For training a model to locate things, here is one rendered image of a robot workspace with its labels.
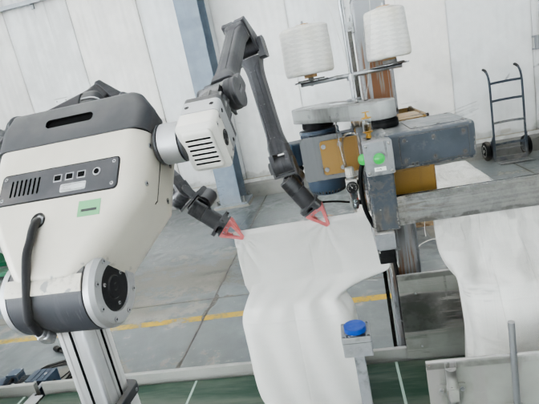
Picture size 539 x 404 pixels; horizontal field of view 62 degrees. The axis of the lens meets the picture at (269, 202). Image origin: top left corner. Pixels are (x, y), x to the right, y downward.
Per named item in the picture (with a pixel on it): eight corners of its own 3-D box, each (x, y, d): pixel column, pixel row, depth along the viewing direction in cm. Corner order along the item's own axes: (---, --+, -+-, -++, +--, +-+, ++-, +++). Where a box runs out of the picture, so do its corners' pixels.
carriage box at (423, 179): (366, 215, 157) (352, 126, 149) (359, 191, 189) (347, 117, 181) (439, 204, 152) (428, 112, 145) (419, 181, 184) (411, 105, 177)
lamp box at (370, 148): (366, 177, 119) (362, 143, 116) (365, 173, 123) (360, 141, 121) (395, 172, 117) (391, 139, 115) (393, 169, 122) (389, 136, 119)
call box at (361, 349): (344, 358, 121) (341, 339, 120) (343, 341, 129) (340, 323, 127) (374, 356, 120) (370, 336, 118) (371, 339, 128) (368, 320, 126)
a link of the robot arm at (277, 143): (227, 46, 140) (258, 32, 136) (234, 49, 145) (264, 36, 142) (268, 178, 142) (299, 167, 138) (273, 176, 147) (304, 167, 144)
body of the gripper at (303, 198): (319, 196, 150) (304, 180, 149) (319, 204, 140) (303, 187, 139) (305, 209, 152) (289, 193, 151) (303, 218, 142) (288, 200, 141)
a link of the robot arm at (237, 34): (217, 19, 138) (246, 6, 135) (238, 56, 147) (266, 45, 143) (193, 101, 107) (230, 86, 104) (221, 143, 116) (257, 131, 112)
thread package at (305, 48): (284, 82, 145) (273, 27, 140) (289, 82, 160) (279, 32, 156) (336, 72, 142) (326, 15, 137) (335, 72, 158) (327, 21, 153)
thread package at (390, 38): (368, 64, 141) (360, 7, 137) (364, 65, 155) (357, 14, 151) (416, 54, 138) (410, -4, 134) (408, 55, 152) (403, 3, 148)
